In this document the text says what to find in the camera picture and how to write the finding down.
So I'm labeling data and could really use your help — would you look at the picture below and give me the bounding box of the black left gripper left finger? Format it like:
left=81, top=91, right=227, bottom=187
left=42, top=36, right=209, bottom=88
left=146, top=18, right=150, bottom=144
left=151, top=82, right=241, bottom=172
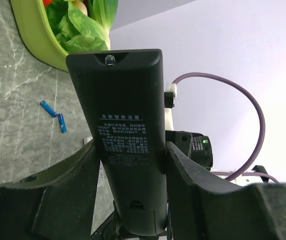
left=0, top=143, right=99, bottom=240

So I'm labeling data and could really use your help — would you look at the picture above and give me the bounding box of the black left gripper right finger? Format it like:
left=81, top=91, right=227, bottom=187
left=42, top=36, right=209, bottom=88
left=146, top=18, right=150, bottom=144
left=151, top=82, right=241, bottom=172
left=166, top=142, right=286, bottom=240

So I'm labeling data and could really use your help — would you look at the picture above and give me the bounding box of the blue battery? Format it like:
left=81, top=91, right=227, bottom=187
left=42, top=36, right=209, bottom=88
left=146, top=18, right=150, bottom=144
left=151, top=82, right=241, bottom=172
left=40, top=100, right=57, bottom=118
left=57, top=113, right=67, bottom=133

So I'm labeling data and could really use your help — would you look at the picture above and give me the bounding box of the black remote control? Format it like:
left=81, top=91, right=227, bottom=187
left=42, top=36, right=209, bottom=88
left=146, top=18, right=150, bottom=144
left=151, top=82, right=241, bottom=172
left=66, top=49, right=167, bottom=237

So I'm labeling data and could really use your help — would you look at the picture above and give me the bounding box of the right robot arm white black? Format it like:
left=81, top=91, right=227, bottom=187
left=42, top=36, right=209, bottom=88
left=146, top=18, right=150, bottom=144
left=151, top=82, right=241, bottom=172
left=165, top=130, right=278, bottom=186

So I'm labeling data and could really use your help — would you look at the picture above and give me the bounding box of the white remote control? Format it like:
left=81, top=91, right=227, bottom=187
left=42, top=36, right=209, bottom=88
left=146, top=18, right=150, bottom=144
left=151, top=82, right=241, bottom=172
left=83, top=136, right=93, bottom=145

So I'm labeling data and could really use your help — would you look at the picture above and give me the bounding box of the green lettuce head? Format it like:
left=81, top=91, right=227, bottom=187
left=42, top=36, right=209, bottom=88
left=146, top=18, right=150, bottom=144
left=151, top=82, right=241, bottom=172
left=46, top=0, right=111, bottom=53

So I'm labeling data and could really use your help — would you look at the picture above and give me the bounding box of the green plastic basket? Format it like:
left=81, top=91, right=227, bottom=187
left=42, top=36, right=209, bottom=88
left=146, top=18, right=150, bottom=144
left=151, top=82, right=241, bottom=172
left=10, top=0, right=68, bottom=72

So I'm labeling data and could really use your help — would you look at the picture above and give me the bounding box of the green bok choy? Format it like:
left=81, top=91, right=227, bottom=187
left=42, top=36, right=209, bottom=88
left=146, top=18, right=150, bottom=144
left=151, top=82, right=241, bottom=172
left=88, top=0, right=118, bottom=34

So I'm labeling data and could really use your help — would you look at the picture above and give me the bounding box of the white radish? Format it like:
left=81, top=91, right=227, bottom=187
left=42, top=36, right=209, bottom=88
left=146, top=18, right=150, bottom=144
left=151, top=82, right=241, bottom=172
left=73, top=0, right=88, bottom=15

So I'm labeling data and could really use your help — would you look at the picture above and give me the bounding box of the red pepper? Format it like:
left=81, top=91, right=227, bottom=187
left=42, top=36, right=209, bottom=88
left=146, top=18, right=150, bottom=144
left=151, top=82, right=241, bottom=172
left=43, top=0, right=53, bottom=7

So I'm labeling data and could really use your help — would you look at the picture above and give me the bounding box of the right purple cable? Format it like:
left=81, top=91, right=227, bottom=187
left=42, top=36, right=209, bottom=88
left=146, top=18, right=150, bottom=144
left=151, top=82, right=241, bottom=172
left=170, top=72, right=281, bottom=185

